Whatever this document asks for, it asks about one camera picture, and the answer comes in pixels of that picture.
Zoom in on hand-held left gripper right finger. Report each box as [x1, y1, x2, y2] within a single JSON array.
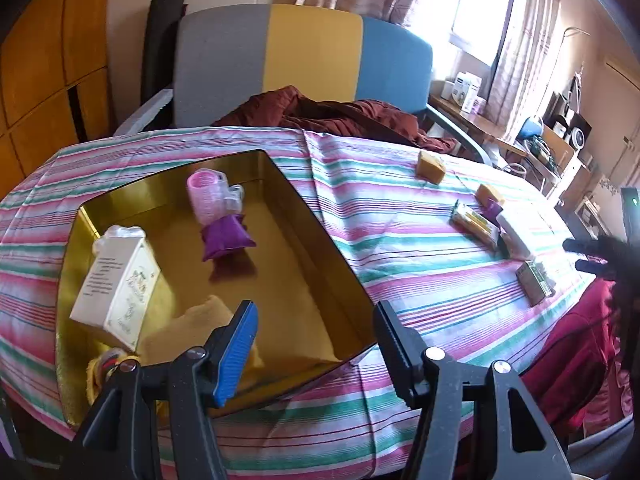
[[372, 300, 573, 480]]

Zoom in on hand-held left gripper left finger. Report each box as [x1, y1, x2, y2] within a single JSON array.
[[57, 300, 260, 480]]

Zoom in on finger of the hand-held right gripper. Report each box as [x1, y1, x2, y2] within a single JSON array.
[[575, 259, 616, 277], [562, 238, 608, 256]]

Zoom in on yellow sponge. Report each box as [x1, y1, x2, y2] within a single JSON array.
[[137, 294, 261, 386], [417, 150, 447, 183], [475, 183, 507, 206]]

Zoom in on small green box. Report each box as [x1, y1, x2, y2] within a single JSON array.
[[516, 260, 556, 307]]

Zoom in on white rectangular block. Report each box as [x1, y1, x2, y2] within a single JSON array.
[[495, 207, 534, 259]]

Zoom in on gold metal tin box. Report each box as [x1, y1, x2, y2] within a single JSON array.
[[54, 149, 378, 428]]

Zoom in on purple satin pouch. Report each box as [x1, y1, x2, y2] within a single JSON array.
[[201, 214, 257, 262]]

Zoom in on yellow printed pouch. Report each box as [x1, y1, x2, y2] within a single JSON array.
[[86, 347, 143, 406]]

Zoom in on white cardboard box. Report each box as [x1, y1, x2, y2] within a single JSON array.
[[69, 237, 162, 352]]

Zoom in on pink hair roller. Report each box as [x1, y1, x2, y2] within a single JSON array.
[[186, 169, 232, 223]]

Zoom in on white plastic bottle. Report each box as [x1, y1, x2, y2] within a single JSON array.
[[91, 225, 147, 256]]

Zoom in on person's red clothing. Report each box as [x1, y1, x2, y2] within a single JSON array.
[[522, 280, 626, 431]]

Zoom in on brown cardboard box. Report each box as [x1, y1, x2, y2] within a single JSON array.
[[537, 125, 576, 172]]

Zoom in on striped tablecloth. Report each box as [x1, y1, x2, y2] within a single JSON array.
[[0, 126, 598, 476]]

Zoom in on black speaker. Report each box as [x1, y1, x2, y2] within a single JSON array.
[[545, 92, 593, 150]]

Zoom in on wooden side shelf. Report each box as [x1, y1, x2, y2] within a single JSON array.
[[430, 92, 531, 156]]

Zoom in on white carton with picture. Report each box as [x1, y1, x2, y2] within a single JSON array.
[[452, 72, 482, 113]]

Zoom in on maroon jacket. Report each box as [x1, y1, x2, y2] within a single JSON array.
[[212, 85, 458, 153]]

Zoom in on window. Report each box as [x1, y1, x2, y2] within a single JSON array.
[[430, 0, 521, 66]]

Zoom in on grey yellow blue chair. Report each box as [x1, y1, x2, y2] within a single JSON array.
[[112, 4, 493, 166]]

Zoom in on black rolled mat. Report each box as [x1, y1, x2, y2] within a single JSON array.
[[141, 0, 187, 106]]

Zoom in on wooden wardrobe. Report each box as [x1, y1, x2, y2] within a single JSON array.
[[0, 0, 113, 181]]

